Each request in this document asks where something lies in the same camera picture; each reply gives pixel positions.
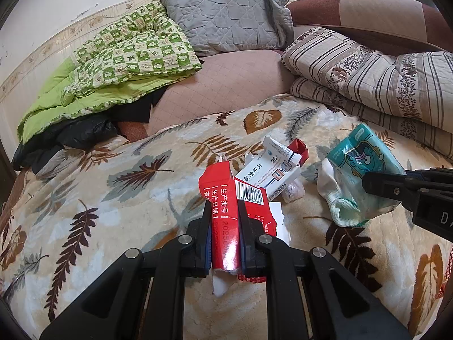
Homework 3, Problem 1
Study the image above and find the white medicine box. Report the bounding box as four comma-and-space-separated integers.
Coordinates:
235, 161, 302, 202

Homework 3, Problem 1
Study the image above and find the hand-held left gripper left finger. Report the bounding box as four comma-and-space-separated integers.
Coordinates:
40, 201, 213, 340

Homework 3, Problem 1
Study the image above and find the red carton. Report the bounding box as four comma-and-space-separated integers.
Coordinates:
198, 161, 278, 284

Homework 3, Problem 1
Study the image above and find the brown patchwork pillow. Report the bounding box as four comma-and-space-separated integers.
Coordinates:
286, 0, 450, 57

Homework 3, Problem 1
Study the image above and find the leaf-printed fleece blanket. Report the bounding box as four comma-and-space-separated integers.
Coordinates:
0, 94, 453, 340

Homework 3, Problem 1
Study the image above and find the white sock mint cuff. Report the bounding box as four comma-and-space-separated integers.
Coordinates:
317, 158, 400, 227

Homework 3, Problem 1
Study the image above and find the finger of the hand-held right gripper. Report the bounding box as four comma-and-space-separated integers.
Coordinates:
362, 171, 425, 207
405, 167, 453, 185

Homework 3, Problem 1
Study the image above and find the small white teal box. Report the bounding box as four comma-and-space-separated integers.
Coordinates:
264, 135, 302, 165

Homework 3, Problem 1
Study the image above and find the white tissue piece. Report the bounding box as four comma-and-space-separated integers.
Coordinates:
211, 269, 237, 297

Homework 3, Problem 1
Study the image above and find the green checked quilt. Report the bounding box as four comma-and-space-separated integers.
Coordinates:
17, 0, 203, 146

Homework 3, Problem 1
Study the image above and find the crumpled pale purple wrapper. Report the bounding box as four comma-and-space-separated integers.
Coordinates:
283, 180, 305, 202

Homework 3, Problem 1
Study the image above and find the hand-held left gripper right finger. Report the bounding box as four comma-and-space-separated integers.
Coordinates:
236, 201, 413, 340

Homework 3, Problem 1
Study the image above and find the teal tissue packet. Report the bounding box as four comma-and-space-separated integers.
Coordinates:
326, 123, 407, 185

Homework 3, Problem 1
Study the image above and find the folded red wrapper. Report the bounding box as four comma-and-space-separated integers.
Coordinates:
287, 138, 308, 167

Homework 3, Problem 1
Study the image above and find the white paper sheet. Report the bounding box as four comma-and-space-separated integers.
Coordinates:
270, 201, 291, 246

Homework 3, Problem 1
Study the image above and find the grey quilted pillow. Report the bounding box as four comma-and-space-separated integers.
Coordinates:
160, 0, 295, 56

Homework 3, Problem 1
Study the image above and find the folded striped quilt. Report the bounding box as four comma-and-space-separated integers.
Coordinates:
281, 26, 453, 158

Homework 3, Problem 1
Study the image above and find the pink bed sheet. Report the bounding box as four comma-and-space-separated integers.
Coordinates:
117, 49, 294, 142

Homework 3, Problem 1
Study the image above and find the black jacket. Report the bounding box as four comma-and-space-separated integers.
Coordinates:
11, 94, 167, 172

